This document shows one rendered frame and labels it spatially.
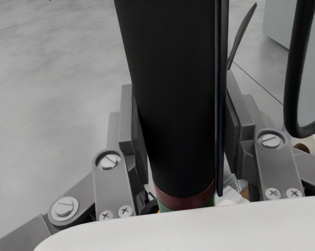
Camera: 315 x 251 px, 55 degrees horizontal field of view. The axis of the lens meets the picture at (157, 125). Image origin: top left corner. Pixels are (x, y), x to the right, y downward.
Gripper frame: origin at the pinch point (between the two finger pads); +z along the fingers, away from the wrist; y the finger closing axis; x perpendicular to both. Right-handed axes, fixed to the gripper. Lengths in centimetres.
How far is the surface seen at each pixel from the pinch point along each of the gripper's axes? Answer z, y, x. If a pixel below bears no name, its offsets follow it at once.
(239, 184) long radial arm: 22.4, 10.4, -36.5
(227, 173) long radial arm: 26.0, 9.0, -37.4
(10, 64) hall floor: 307, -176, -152
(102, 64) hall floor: 276, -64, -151
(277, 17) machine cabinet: 267, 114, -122
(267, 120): 38, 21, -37
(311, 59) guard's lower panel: 115, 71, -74
